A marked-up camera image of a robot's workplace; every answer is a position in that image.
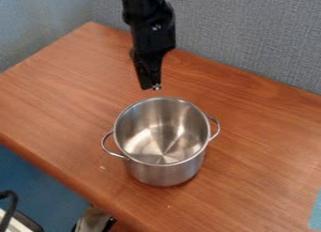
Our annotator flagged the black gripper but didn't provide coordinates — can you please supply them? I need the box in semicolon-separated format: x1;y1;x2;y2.
129;16;176;90

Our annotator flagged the stainless steel pot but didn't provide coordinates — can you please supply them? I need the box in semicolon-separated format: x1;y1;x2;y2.
104;97;221;187

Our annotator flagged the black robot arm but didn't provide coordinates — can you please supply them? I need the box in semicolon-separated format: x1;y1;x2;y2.
122;0;176;90

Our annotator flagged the grey black object under table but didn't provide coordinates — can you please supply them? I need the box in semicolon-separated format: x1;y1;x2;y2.
72;206;117;232

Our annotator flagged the white black device corner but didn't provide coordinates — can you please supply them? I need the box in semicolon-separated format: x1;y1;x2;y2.
0;210;45;232

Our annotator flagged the black cable loop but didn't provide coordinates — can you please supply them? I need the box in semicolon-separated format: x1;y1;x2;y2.
0;190;21;232

